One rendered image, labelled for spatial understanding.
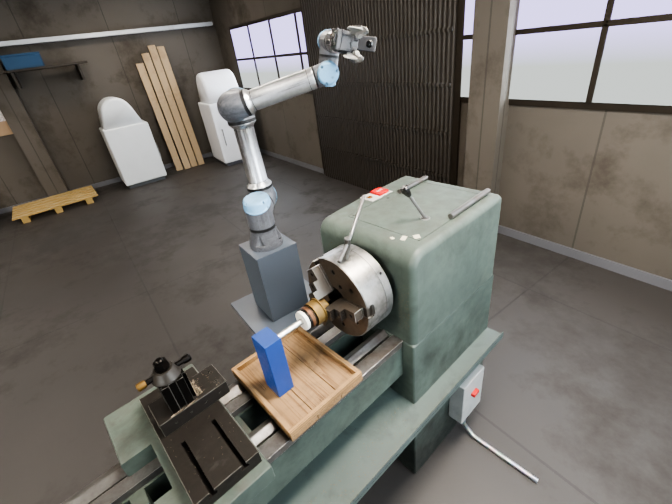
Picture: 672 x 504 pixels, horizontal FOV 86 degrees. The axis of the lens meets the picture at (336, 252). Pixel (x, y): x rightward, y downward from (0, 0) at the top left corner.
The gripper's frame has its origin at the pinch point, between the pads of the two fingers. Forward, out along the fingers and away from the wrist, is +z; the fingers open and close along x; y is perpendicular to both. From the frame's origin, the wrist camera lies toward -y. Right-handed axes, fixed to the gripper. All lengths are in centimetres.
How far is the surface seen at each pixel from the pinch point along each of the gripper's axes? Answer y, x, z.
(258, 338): 35, -83, 38
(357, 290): 4, -68, 37
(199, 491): 53, -100, 70
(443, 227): -29, -51, 28
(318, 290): 14, -74, 27
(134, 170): 152, -240, -576
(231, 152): -14, -200, -587
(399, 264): -10, -60, 35
